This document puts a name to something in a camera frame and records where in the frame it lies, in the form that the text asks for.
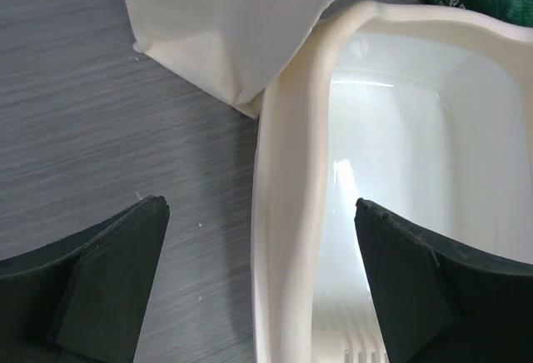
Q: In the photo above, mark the beige canvas tote bag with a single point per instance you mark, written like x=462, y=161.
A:
x=230, y=49

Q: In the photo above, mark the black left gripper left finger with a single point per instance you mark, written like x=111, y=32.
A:
x=83, y=298

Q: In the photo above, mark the cream plastic litter box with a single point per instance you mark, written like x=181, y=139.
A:
x=424, y=110

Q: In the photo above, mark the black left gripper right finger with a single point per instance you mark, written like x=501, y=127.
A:
x=440, y=300

